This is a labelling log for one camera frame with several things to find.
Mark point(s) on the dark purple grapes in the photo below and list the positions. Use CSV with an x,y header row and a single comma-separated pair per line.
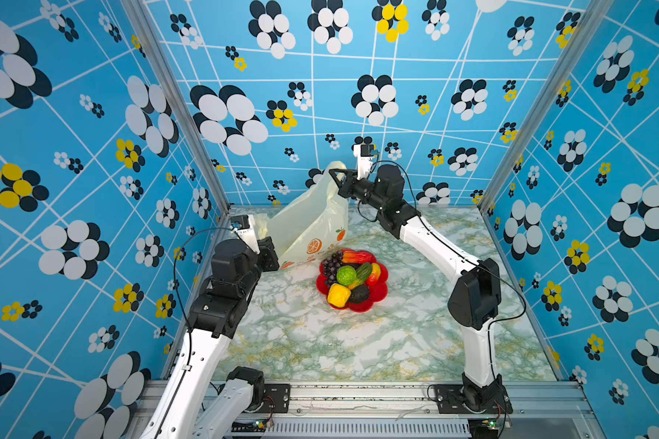
x,y
331,266

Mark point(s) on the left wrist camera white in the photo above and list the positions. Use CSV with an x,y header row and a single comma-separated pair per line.
x,y
244,227

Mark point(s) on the dark avocado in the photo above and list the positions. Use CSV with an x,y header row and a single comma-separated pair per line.
x,y
359,295

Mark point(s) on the red flower-shaped plate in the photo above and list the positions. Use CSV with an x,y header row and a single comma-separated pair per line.
x,y
378,292

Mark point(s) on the aluminium front rail frame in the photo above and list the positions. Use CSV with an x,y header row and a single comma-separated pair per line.
x,y
402,410

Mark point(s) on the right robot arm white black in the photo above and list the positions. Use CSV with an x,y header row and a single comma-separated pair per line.
x,y
477,285

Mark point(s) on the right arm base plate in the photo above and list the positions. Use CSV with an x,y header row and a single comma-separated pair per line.
x,y
451,400

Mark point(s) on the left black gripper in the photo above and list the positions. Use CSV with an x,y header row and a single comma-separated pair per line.
x,y
265,252

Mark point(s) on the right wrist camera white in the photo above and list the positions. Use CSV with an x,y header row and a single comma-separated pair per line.
x,y
365,155

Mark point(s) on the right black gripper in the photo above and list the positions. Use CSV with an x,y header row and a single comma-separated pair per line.
x,y
349,187

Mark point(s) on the yellowish plastic bag orange print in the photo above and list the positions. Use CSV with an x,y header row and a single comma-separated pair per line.
x,y
312,225

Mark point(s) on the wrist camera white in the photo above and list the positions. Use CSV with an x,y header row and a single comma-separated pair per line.
x,y
244,227
365,155

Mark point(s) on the left corner aluminium post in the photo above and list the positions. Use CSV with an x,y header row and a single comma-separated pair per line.
x,y
144,28

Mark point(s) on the green bumpy fruit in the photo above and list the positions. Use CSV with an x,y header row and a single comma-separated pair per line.
x,y
346,275

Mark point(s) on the corner aluminium post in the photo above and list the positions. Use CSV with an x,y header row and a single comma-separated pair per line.
x,y
144,28
570,56

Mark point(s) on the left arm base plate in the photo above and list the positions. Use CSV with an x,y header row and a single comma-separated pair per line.
x,y
275,399

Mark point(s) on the green cucumber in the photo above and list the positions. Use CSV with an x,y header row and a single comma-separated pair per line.
x,y
363,273

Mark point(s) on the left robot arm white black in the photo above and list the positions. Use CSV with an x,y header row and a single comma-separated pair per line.
x,y
237,266

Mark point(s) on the right corner aluminium post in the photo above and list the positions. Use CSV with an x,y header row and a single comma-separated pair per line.
x,y
570,56

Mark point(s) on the yellow bell pepper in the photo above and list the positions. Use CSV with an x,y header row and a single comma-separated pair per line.
x,y
338,295

